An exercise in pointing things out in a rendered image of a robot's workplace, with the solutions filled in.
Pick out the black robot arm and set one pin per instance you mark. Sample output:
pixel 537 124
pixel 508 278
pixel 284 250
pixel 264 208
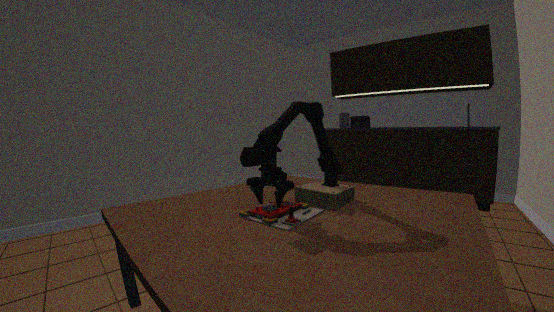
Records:
pixel 271 135

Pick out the red toy car body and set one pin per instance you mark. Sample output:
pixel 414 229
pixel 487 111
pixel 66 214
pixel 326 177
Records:
pixel 281 212

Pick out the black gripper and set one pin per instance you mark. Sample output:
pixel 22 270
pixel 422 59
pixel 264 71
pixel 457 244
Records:
pixel 269 175

